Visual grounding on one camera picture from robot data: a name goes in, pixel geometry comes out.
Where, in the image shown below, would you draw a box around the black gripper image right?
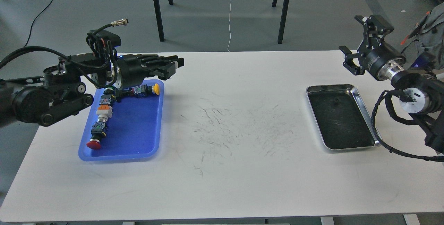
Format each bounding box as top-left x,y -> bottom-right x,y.
338,15 -> 406,81

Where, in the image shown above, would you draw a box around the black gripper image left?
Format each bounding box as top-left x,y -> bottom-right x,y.
113,54 -> 185,89

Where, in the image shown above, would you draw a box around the blue plastic tray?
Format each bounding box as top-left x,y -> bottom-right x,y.
78,79 -> 164,162

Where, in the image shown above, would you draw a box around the silver metal tray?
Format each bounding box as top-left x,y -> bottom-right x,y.
306,84 -> 380,152

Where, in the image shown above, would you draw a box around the grey backpack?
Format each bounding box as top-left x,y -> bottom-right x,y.
401,3 -> 444,70

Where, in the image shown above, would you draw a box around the black stand leg right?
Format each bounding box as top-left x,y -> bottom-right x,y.
272,0 -> 294,44

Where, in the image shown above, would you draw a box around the yellow push button switch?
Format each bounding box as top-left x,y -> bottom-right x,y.
120,83 -> 161,98

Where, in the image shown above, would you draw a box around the green push button switch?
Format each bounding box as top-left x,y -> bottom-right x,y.
102,86 -> 116,99

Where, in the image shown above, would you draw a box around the red push button switch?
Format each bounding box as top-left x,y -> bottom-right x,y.
86,121 -> 108,150

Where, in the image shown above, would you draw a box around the black floor cable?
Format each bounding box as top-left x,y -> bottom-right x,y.
0,0 -> 97,47

